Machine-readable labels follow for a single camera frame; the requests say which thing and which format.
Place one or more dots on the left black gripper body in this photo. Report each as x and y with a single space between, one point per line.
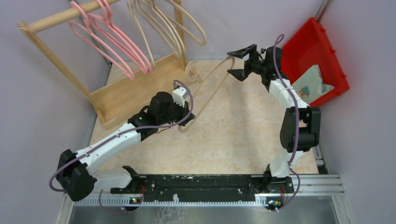
176 113

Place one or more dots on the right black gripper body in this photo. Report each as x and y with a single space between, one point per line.
259 66

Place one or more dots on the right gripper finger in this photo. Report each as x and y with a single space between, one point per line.
239 74
243 52

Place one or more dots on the beige hanger with left hook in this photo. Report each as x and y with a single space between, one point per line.
207 88

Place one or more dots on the pink plastic hanger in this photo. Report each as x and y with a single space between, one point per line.
132 49

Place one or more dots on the beige plastic hanger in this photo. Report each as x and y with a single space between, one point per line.
133 12

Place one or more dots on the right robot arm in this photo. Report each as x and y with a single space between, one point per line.
300 127

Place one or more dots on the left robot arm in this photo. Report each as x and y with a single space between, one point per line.
77 171

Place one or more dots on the printed cloth in bin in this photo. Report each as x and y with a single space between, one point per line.
310 86

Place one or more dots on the red plastic bin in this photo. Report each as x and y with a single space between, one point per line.
310 46

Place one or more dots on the wooden hanger rack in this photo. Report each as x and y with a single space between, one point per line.
115 102

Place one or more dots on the black base bar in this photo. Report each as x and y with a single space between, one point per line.
204 188

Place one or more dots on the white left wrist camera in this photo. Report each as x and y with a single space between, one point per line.
179 96

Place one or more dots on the aluminium rail frame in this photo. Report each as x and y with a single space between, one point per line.
304 185

